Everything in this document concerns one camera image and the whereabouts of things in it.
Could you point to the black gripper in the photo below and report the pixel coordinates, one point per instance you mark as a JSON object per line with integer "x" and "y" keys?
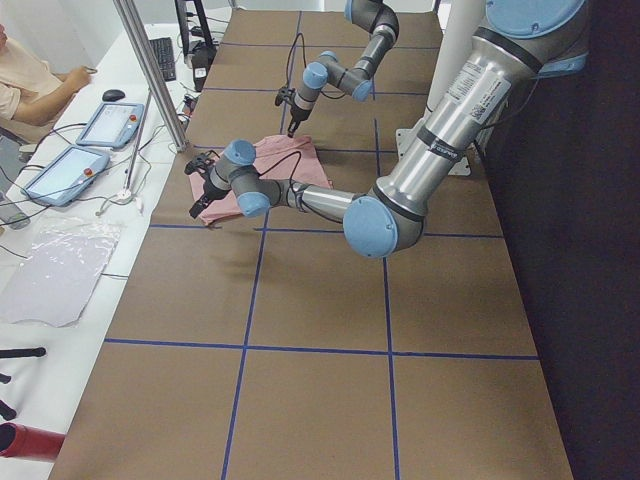
{"x": 206, "y": 192}
{"x": 297, "y": 116}

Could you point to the pink Snoopy t-shirt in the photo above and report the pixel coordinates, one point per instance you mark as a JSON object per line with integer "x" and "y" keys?
{"x": 275, "y": 159}

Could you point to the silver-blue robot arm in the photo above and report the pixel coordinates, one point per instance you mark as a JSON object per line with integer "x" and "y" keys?
{"x": 381, "y": 23}
{"x": 513, "y": 42}

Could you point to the black device on desk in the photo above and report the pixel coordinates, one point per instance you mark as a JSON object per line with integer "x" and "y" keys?
{"x": 199, "y": 59}

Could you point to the far blue teach pendant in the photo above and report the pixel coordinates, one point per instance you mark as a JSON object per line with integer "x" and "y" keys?
{"x": 112, "y": 125}

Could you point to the blue teach pendant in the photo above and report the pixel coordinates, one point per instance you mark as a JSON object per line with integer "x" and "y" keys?
{"x": 112, "y": 125}
{"x": 66, "y": 177}

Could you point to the near blue teach pendant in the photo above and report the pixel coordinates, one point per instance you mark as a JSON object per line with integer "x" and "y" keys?
{"x": 66, "y": 177}

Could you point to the black computer mouse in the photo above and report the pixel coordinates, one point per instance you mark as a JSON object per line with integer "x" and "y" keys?
{"x": 113, "y": 95}

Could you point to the black keyboard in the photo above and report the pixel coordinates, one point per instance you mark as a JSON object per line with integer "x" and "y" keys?
{"x": 162, "y": 49}

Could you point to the clear plastic bag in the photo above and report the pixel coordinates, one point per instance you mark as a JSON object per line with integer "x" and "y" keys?
{"x": 54, "y": 284}

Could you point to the seated person beige shirt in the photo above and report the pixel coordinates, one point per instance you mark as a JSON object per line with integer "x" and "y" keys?
{"x": 32, "y": 96}

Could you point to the black tripod legs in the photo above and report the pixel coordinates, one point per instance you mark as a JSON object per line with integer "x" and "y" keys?
{"x": 7, "y": 412}

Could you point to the red cylinder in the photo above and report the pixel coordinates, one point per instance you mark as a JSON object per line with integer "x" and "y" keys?
{"x": 30, "y": 443}

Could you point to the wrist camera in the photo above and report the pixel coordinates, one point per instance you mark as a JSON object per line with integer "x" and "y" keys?
{"x": 285, "y": 95}
{"x": 203, "y": 163}

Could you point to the white camera mast pedestal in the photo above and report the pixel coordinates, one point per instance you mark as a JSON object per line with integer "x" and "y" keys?
{"x": 443, "y": 115}

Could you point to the aluminium frame post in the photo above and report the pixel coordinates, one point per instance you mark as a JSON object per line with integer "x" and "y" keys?
{"x": 136, "y": 32}

